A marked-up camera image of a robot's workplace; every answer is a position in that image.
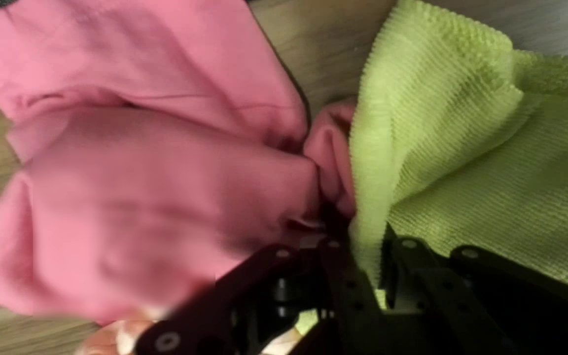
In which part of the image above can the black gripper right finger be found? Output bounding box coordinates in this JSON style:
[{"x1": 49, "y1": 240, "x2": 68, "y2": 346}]
[{"x1": 380, "y1": 224, "x2": 568, "y2": 355}]

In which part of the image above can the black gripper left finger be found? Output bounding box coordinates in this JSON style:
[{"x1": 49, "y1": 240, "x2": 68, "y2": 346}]
[{"x1": 133, "y1": 208, "x2": 364, "y2": 355}]

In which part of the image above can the pink cloth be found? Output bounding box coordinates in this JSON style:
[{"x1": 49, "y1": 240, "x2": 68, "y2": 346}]
[{"x1": 0, "y1": 0, "x2": 358, "y2": 327}]

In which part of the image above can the bright yellow cloth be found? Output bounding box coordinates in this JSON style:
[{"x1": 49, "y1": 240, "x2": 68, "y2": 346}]
[{"x1": 348, "y1": 0, "x2": 568, "y2": 297}]

